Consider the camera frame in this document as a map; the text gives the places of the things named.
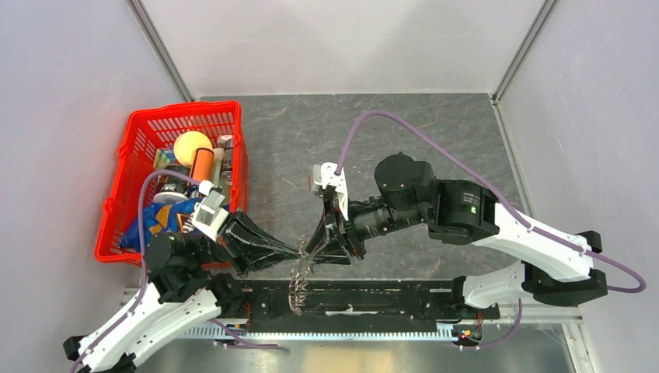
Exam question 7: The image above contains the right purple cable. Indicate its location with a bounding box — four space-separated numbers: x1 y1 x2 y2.
334 110 647 295

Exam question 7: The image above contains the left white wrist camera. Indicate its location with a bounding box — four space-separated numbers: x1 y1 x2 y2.
192 180 229 241

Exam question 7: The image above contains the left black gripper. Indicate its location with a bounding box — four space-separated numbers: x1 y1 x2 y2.
194 205 302 277

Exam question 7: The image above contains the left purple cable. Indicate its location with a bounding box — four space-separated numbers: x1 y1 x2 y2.
69 169 207 373

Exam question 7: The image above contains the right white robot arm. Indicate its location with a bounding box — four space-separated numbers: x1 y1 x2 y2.
304 153 608 318

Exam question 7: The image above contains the clear green bottle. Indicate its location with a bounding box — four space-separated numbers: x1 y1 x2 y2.
211 134 235 205

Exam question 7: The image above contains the colourful small box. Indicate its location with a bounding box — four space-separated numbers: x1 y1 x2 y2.
152 147 176 169

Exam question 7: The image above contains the purple cable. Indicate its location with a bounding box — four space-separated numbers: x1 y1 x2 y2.
69 169 207 373
334 110 647 295

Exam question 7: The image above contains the orange cylinder bottle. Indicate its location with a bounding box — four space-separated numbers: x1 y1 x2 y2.
190 148 214 182

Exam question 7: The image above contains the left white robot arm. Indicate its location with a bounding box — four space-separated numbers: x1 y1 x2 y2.
63 207 300 372

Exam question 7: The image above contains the black can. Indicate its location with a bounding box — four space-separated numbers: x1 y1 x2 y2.
152 175 189 204

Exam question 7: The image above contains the yellow ball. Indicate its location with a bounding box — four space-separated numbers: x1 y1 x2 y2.
173 131 212 166

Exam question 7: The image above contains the blue Doritos chip bag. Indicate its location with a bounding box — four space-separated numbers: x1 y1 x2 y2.
119 198 201 252

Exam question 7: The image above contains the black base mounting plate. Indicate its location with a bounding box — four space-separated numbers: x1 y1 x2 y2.
215 279 500 333

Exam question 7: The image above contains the red plastic basket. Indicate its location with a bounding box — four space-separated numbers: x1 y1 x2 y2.
94 100 249 266

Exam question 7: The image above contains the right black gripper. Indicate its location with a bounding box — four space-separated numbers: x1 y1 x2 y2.
305 191 428 267

